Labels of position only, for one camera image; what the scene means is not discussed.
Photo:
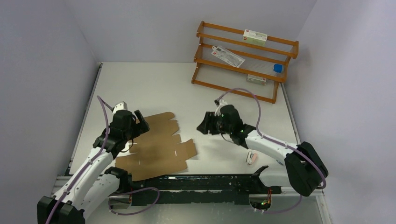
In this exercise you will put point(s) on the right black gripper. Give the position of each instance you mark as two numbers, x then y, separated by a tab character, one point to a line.
208	124

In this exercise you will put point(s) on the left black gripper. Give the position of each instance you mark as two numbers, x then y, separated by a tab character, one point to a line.
143	125

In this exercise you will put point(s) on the brown cardboard box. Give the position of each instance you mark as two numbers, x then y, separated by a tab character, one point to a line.
158	152

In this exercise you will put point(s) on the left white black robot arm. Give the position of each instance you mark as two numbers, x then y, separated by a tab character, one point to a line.
95	180

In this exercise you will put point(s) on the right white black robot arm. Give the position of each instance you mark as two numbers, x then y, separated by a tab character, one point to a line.
303	170

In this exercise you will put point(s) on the small white box lower shelf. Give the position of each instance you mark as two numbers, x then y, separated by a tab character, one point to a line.
256	79

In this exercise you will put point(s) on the white green box top shelf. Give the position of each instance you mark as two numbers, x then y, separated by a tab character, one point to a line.
254	37

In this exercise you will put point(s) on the small pink white stapler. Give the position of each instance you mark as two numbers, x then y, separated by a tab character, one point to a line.
251	157

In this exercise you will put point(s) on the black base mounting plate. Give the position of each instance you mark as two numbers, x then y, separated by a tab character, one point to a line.
186	189

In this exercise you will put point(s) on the clear plastic packet with label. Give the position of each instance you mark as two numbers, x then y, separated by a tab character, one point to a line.
227	56

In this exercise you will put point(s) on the orange wooden shelf rack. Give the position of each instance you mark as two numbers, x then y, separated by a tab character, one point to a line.
259	61

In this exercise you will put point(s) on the blue cap bottle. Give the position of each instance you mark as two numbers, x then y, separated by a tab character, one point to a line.
278	68

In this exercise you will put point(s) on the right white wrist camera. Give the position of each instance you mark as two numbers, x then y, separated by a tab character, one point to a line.
219	103

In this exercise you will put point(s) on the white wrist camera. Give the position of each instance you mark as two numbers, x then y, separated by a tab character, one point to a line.
219	103
119	106

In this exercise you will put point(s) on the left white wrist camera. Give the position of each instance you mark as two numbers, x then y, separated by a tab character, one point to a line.
119	106

